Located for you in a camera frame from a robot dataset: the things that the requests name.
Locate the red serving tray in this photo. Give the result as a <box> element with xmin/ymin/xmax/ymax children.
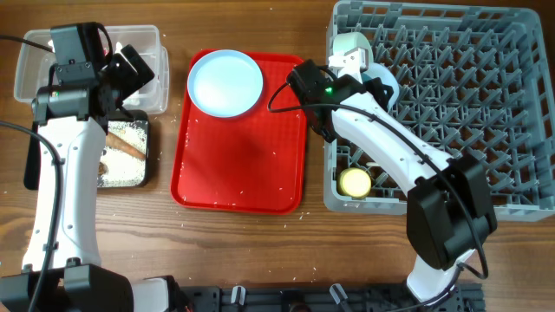
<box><xmin>170</xmin><ymin>52</ymin><xmax>307</xmax><ymax>215</ymax></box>

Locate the clear plastic bin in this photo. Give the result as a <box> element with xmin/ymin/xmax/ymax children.
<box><xmin>13</xmin><ymin>25</ymin><xmax>170</xmax><ymax>114</ymax></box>

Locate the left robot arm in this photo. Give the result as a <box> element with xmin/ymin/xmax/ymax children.
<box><xmin>1</xmin><ymin>45</ymin><xmax>180</xmax><ymax>311</ymax></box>

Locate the light blue plate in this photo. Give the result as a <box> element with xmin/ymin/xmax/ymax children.
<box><xmin>187</xmin><ymin>49</ymin><xmax>264</xmax><ymax>118</ymax></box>

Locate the white rice pile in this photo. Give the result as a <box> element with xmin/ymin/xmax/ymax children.
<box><xmin>97</xmin><ymin>120</ymin><xmax>148</xmax><ymax>186</ymax></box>

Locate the brown food chunk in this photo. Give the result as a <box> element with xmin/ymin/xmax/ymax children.
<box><xmin>98</xmin><ymin>162</ymin><xmax>108</xmax><ymax>176</ymax></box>

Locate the green bowl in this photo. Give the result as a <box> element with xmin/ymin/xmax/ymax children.
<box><xmin>331</xmin><ymin>32</ymin><xmax>374</xmax><ymax>71</ymax></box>

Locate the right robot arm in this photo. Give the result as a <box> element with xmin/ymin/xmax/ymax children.
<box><xmin>291</xmin><ymin>71</ymin><xmax>498</xmax><ymax>305</ymax></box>

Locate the yellow plastic cup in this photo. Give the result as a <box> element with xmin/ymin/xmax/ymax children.
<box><xmin>337</xmin><ymin>168</ymin><xmax>372</xmax><ymax>198</ymax></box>

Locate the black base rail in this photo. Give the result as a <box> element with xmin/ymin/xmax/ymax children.
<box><xmin>181</xmin><ymin>283</ymin><xmax>486</xmax><ymax>312</ymax></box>

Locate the white napkin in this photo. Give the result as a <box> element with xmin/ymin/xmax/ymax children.
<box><xmin>123</xmin><ymin>90</ymin><xmax>144</xmax><ymax>107</ymax></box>

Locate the light blue rice bowl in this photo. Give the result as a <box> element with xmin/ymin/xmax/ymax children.
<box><xmin>362</xmin><ymin>62</ymin><xmax>400</xmax><ymax>112</ymax></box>

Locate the black waste tray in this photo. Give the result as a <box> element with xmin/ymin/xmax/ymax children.
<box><xmin>23</xmin><ymin>110</ymin><xmax>151</xmax><ymax>192</ymax></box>

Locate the grey dishwasher rack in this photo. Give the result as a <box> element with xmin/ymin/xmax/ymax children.
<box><xmin>326</xmin><ymin>1</ymin><xmax>554</xmax><ymax>222</ymax></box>

